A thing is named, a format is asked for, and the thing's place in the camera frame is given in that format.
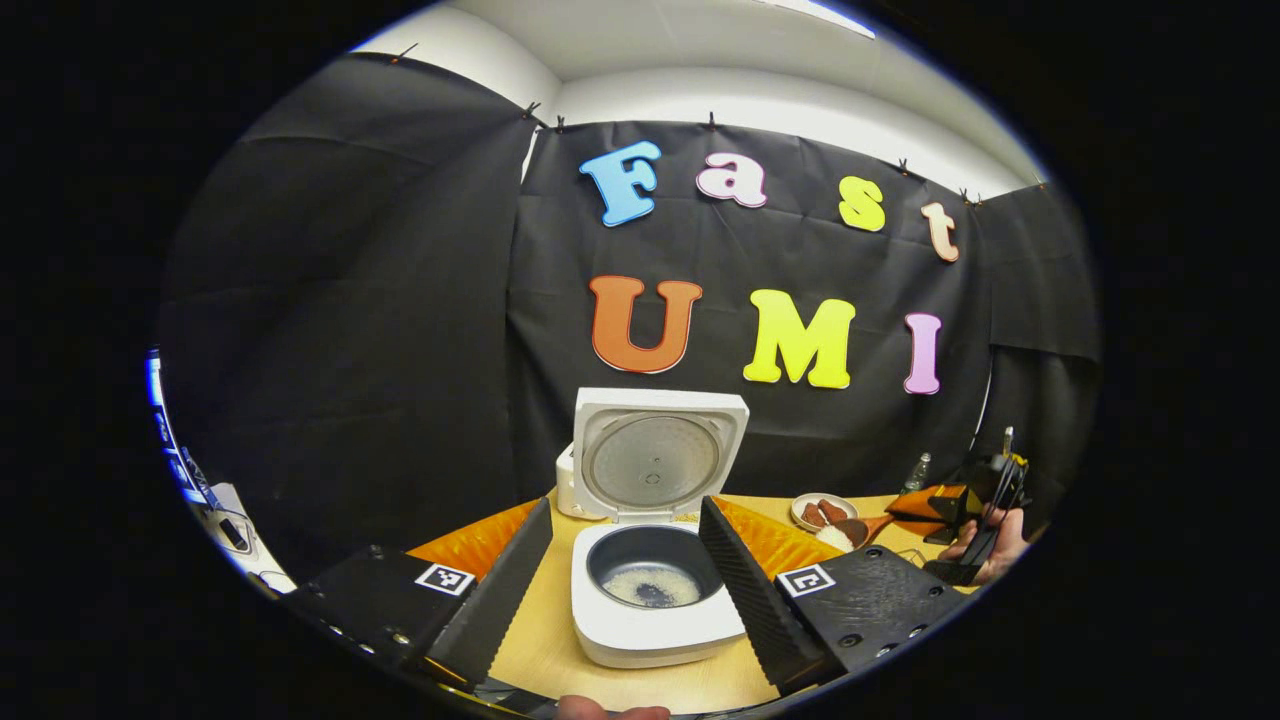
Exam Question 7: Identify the white toaster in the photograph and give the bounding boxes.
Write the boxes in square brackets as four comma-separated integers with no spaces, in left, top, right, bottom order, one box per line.
[555,443,601,521]

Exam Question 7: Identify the round white plate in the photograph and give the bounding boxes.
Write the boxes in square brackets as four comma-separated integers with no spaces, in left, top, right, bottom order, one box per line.
[790,493,859,533]

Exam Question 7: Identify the brown wooden spoon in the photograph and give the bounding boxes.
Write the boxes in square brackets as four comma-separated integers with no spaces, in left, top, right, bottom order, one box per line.
[815,514,896,553]

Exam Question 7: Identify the white rice cooker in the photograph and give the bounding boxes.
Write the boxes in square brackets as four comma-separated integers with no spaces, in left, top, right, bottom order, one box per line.
[570,388,751,669]

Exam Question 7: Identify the black backdrop cloth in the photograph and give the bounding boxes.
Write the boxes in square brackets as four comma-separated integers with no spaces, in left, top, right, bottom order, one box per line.
[160,52,1104,581]

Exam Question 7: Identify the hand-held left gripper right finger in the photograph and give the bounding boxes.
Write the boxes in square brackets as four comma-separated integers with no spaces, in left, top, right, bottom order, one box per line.
[697,495,976,698]

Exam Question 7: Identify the white rice grains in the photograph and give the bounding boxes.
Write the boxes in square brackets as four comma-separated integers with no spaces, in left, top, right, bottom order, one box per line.
[603,565,701,608]

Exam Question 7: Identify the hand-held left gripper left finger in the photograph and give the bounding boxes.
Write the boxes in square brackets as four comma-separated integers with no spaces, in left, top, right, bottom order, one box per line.
[283,497,556,693]

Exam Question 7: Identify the large ceiling light panel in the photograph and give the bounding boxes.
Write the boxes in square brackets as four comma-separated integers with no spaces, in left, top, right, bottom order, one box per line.
[760,0,876,39]

